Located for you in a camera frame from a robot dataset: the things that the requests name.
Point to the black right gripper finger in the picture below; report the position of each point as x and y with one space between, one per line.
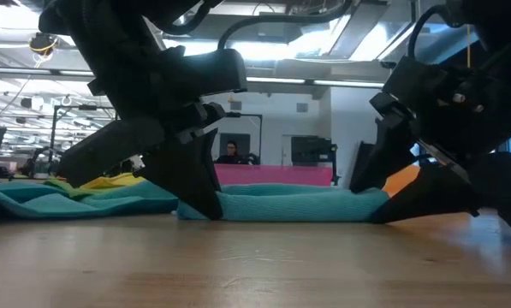
430 197
388 154

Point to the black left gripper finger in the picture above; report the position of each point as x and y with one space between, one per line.
208 113
109 149

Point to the orange microfiber towel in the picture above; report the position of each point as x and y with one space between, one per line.
402 179

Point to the yellow microfiber towel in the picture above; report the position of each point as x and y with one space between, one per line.
109 181

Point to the blue microfiber towel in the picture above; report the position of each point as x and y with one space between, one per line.
45 201
289 203

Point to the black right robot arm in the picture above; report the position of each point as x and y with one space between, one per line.
494 25

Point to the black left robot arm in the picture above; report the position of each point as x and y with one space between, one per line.
109 51

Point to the green microfiber towel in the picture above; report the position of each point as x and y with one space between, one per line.
67 186

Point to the red plastic basket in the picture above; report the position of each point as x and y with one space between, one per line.
276 175

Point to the person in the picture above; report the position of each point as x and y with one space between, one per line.
231 154

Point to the black equipment cart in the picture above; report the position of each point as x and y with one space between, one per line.
310 149

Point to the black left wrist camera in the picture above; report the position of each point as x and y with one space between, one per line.
221 70

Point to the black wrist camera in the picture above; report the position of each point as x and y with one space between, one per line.
413 81
221 70

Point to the black background rig frame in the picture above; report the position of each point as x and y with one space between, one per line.
54 128
260 137

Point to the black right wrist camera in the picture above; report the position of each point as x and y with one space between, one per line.
413 81

